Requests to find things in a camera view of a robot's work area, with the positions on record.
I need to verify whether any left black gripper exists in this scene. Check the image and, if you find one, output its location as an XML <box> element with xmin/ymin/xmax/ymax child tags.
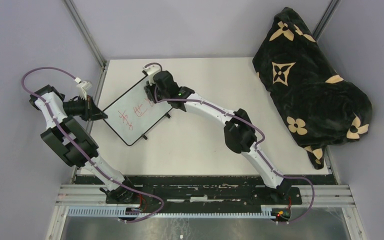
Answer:
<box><xmin>62</xmin><ymin>95</ymin><xmax>108</xmax><ymax>122</ymax></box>

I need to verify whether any small black-framed whiteboard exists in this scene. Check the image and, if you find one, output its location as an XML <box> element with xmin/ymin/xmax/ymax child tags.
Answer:
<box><xmin>103</xmin><ymin>76</ymin><xmax>172</xmax><ymax>146</ymax></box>

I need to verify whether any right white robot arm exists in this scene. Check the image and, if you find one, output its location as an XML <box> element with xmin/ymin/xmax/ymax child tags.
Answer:
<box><xmin>142</xmin><ymin>69</ymin><xmax>292</xmax><ymax>204</ymax></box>

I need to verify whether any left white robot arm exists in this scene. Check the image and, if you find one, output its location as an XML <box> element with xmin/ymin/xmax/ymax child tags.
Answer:
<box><xmin>29</xmin><ymin>85</ymin><xmax>138</xmax><ymax>204</ymax></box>

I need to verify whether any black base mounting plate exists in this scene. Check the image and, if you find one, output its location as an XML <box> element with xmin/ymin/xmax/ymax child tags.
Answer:
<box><xmin>74</xmin><ymin>175</ymin><xmax>340</xmax><ymax>214</ymax></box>

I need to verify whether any black floral blanket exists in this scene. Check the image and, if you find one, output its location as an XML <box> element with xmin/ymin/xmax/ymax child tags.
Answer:
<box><xmin>252</xmin><ymin>7</ymin><xmax>373</xmax><ymax>170</ymax></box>

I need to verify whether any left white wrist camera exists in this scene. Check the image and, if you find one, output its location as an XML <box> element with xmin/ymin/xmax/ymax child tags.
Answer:
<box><xmin>76</xmin><ymin>81</ymin><xmax>93</xmax><ymax>100</ymax></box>

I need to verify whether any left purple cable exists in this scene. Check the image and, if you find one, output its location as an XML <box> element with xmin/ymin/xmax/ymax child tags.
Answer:
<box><xmin>21</xmin><ymin>66</ymin><xmax>165</xmax><ymax>223</ymax></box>

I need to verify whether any left aluminium corner post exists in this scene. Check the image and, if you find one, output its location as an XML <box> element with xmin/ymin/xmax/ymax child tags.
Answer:
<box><xmin>62</xmin><ymin>0</ymin><xmax>107</xmax><ymax>68</ymax></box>

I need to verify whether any aluminium corner post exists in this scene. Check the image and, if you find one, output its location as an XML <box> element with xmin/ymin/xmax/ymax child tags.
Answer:
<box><xmin>312</xmin><ymin>0</ymin><xmax>341</xmax><ymax>41</ymax></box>
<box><xmin>62</xmin><ymin>0</ymin><xmax>107</xmax><ymax>68</ymax></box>

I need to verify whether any blue-grey cable duct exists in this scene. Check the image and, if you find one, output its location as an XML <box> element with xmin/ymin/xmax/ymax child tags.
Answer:
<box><xmin>67</xmin><ymin>206</ymin><xmax>276</xmax><ymax>220</ymax></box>

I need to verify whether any right aluminium corner post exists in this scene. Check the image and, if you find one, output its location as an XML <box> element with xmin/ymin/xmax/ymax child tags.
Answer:
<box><xmin>312</xmin><ymin>0</ymin><xmax>341</xmax><ymax>41</ymax></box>

